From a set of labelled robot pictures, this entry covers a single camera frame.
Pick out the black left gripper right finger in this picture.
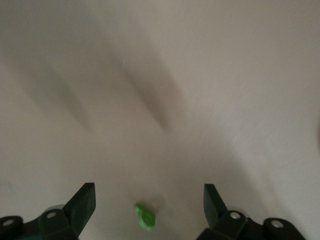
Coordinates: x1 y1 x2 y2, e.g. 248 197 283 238
197 183 307 240

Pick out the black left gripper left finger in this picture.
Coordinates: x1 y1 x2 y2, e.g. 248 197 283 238
0 182 97 240

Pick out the green letter p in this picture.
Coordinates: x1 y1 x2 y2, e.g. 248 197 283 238
134 203 156 232

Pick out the brown table mat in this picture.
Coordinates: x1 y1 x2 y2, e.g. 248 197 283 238
0 0 320 240

